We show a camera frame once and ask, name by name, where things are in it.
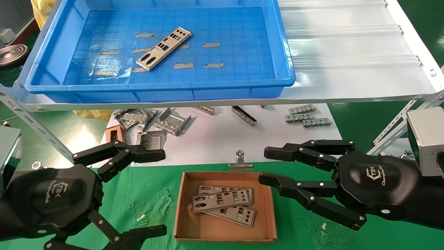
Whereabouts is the dark-edged silver bracket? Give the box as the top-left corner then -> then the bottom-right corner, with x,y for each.
232,106 -> 257,126

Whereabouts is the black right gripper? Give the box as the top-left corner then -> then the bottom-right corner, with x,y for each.
258,140 -> 444,231

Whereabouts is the small ribbed metal part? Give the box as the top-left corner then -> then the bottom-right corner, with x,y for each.
285,114 -> 314,123
302,118 -> 331,127
289,104 -> 316,114

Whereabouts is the blue plastic tray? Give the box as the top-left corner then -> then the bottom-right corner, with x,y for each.
24,0 -> 296,103

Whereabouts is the black ringed round stool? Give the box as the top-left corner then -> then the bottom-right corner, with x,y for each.
0,44 -> 30,68

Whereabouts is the folded silver metal bracket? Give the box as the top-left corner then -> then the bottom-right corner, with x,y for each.
154,108 -> 192,136

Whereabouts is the open cardboard box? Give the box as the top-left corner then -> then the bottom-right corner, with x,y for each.
174,171 -> 277,242

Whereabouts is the silver plate with window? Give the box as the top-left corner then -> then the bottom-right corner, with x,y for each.
136,130 -> 168,150

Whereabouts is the small grey box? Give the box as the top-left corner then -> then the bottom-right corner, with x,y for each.
0,28 -> 14,44

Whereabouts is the small brown slotted box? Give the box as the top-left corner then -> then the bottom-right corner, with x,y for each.
105,125 -> 126,146

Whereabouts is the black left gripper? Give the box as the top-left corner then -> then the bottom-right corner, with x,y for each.
0,140 -> 168,250

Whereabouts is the white base board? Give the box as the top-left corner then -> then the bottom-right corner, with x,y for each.
101,103 -> 342,167

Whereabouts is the white metal shelf rack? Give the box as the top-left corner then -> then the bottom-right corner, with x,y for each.
0,0 -> 444,164

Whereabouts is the slotted silver metal bracket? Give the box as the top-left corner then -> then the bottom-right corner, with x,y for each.
139,109 -> 159,132
115,109 -> 148,131

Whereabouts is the green table cloth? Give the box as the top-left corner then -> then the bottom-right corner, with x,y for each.
0,161 -> 444,250

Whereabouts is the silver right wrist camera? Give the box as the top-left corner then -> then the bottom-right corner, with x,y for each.
407,107 -> 444,177

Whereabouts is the silver metal IO shield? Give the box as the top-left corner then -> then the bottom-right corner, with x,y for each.
136,27 -> 192,71
205,205 -> 256,228
192,189 -> 252,213
198,185 -> 254,205

